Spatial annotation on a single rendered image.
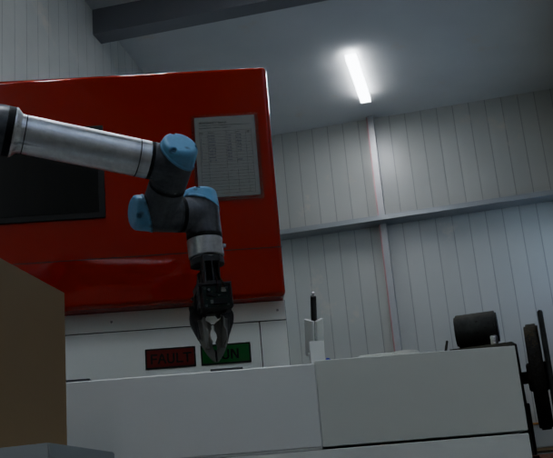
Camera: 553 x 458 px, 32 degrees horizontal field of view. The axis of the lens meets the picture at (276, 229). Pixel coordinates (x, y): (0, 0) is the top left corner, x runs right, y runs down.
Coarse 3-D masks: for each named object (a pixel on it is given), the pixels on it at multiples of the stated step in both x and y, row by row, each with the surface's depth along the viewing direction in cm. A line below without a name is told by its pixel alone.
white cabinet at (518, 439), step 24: (240, 456) 158; (264, 456) 158; (288, 456) 159; (312, 456) 159; (336, 456) 159; (360, 456) 159; (384, 456) 159; (408, 456) 159; (432, 456) 160; (456, 456) 160; (480, 456) 160; (504, 456) 160; (528, 456) 160
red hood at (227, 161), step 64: (128, 128) 237; (192, 128) 238; (256, 128) 238; (0, 192) 230; (64, 192) 231; (128, 192) 232; (256, 192) 233; (0, 256) 226; (64, 256) 226; (128, 256) 227; (256, 256) 228
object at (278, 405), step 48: (96, 384) 161; (144, 384) 161; (192, 384) 161; (240, 384) 162; (288, 384) 162; (96, 432) 158; (144, 432) 159; (192, 432) 159; (240, 432) 159; (288, 432) 160
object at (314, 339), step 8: (304, 320) 194; (320, 320) 194; (304, 328) 195; (312, 328) 194; (320, 328) 194; (312, 336) 194; (320, 336) 195; (312, 344) 192; (320, 344) 192; (312, 352) 192; (320, 352) 192; (312, 360) 191
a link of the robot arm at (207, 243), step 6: (204, 234) 197; (210, 234) 198; (192, 240) 198; (198, 240) 197; (204, 240) 197; (210, 240) 197; (216, 240) 198; (192, 246) 198; (198, 246) 197; (204, 246) 197; (210, 246) 197; (216, 246) 198; (222, 246) 200; (192, 252) 198; (198, 252) 196; (204, 252) 196; (210, 252) 196; (216, 252) 197; (222, 252) 199; (192, 258) 199
